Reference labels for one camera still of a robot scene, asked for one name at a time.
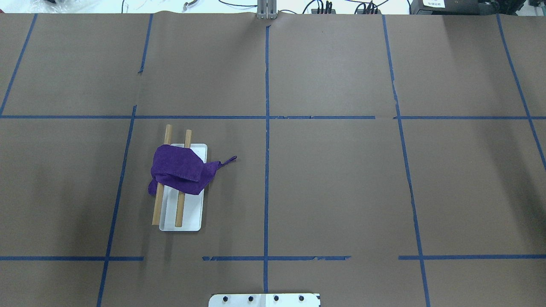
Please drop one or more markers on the purple towel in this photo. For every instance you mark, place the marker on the purple towel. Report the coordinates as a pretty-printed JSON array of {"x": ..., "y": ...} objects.
[{"x": 182, "y": 169}]

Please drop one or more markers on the white rack base tray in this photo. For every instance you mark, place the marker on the white rack base tray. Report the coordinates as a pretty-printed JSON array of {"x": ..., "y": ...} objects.
[{"x": 193, "y": 206}]

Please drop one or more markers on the wooden rack lower bar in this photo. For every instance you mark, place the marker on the wooden rack lower bar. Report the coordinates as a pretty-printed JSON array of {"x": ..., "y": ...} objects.
[{"x": 181, "y": 196}]

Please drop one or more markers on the wooden rack bar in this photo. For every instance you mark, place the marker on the wooden rack bar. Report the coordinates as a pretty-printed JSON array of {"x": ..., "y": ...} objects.
[
  {"x": 181, "y": 196},
  {"x": 160, "y": 186}
]

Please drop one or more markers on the wooden rack upper bar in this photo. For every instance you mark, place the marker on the wooden rack upper bar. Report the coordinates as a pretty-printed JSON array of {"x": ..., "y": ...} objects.
[{"x": 160, "y": 186}]

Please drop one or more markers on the black box on desk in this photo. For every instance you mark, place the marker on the black box on desk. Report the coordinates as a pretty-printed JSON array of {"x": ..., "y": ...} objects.
[{"x": 465, "y": 7}]

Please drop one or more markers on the aluminium frame post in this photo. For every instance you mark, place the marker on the aluminium frame post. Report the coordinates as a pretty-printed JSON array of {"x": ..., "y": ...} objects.
[{"x": 267, "y": 9}]

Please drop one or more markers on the white pedestal column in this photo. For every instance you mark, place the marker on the white pedestal column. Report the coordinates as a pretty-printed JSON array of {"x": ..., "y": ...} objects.
[{"x": 265, "y": 300}]

